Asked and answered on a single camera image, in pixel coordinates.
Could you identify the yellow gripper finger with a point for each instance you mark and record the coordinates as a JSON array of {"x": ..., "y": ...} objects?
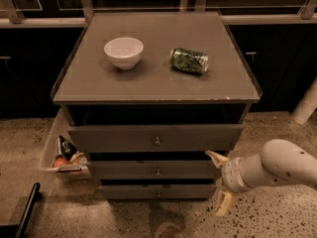
[
  {"x": 218, "y": 160},
  {"x": 225, "y": 201}
]

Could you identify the metal window rail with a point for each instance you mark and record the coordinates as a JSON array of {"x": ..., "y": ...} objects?
[{"x": 79, "y": 13}]

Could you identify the clear plastic bin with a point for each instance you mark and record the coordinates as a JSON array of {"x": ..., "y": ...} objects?
[{"x": 50, "y": 152}]

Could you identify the black bar object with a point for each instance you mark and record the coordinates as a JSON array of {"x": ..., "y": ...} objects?
[{"x": 18, "y": 230}]

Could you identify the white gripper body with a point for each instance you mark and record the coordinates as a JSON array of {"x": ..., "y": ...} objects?
[{"x": 230, "y": 175}]

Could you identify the grey top drawer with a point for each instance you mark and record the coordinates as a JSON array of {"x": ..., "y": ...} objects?
[{"x": 155, "y": 138}]

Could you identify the grey drawer cabinet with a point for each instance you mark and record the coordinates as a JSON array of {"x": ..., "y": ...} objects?
[{"x": 92, "y": 91}]

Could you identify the white ceramic bowl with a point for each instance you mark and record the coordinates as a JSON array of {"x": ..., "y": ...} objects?
[{"x": 124, "y": 52}]

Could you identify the green soda can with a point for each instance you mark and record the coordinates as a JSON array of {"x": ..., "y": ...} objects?
[{"x": 189, "y": 61}]

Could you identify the dark chip bag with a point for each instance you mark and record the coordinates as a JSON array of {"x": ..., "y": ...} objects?
[{"x": 65, "y": 148}]

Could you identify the red apple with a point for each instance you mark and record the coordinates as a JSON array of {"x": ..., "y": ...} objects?
[{"x": 60, "y": 162}]

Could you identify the grey bottom drawer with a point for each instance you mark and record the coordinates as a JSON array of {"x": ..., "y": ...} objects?
[{"x": 158, "y": 191}]

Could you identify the grey drawer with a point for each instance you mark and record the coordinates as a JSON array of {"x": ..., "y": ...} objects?
[
  {"x": 158, "y": 191},
  {"x": 155, "y": 138},
  {"x": 153, "y": 169}
]

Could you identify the white table leg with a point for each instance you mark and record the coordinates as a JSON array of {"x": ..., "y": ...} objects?
[{"x": 306, "y": 105}]

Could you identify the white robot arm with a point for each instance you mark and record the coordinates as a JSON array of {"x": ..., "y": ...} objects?
[{"x": 278, "y": 163}]

